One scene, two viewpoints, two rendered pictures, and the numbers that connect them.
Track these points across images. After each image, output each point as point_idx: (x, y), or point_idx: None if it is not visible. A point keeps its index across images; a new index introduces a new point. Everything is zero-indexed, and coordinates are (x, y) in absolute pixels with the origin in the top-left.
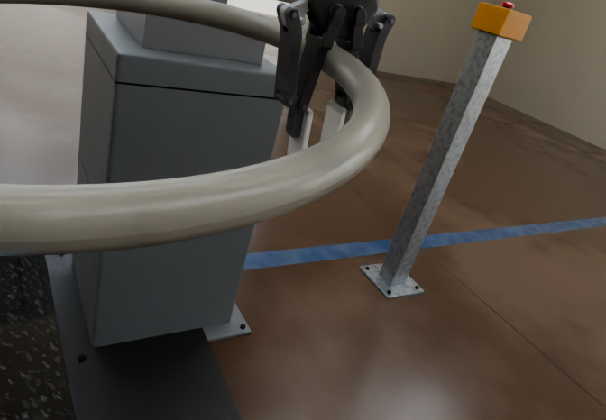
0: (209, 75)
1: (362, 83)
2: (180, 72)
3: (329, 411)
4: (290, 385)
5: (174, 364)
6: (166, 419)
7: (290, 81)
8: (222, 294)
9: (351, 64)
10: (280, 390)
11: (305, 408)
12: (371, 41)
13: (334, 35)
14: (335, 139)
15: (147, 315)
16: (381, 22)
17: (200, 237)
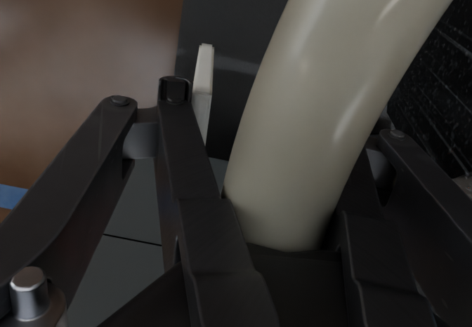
0: None
1: None
2: None
3: None
4: (108, 45)
5: (210, 121)
6: (244, 72)
7: (428, 168)
8: (138, 167)
9: (414, 34)
10: (123, 46)
11: (108, 14)
12: (74, 243)
13: (361, 248)
14: None
15: (220, 176)
16: (6, 309)
17: (156, 227)
